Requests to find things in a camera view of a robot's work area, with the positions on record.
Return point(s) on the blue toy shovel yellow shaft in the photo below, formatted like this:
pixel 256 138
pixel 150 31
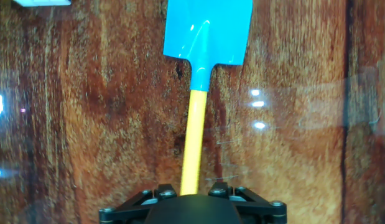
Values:
pixel 207 37

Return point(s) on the Rubik's cube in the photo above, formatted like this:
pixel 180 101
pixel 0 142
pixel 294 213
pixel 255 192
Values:
pixel 43 2

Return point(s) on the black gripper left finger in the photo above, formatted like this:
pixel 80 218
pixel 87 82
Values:
pixel 117 213

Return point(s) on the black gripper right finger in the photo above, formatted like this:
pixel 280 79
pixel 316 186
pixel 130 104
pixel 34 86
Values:
pixel 267 211

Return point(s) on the glossy wood grain mat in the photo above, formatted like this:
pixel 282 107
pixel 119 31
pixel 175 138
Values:
pixel 86 124

